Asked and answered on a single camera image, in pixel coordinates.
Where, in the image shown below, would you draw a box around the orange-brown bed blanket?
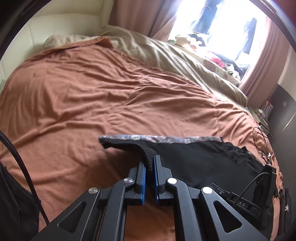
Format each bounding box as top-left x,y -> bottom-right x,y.
0,38 -> 284,241

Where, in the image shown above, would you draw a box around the hanging dark garment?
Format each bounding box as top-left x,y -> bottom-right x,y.
243,18 -> 257,54
193,0 -> 222,34

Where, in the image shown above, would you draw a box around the pink curtain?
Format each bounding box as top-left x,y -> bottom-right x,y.
239,17 -> 290,108
108,0 -> 181,42

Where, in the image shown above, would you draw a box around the cream leather headboard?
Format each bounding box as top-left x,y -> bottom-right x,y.
1,1 -> 113,87

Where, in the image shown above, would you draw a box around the folded black shirt left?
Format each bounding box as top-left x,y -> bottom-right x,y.
0,165 -> 40,240

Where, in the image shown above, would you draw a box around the black t-shirt patterned shoulders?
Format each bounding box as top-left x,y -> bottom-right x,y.
98,135 -> 264,194

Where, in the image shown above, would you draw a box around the pink curtain right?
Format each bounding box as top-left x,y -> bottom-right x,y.
239,17 -> 290,108

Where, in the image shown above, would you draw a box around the black cable coil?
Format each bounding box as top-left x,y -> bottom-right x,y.
252,126 -> 273,164

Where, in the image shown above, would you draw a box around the beige duvet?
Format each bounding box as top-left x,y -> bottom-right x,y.
43,24 -> 248,107

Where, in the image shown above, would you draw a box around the bear print pillow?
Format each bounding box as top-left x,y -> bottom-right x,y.
173,35 -> 241,87

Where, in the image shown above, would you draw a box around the hanging dark garment right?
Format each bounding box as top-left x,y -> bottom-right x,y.
243,18 -> 257,54

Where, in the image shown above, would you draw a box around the pink curtain left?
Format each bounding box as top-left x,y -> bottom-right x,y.
108,0 -> 181,42

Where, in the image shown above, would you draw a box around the hanging dark garment left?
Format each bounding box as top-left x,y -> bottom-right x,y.
193,0 -> 222,34

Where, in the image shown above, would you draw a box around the black braided cable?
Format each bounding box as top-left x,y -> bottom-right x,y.
0,129 -> 50,225

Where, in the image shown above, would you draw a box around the folded black printed shirt stack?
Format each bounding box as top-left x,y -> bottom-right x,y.
277,188 -> 292,235

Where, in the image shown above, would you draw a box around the white bedside cabinet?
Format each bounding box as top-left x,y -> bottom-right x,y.
247,106 -> 269,131

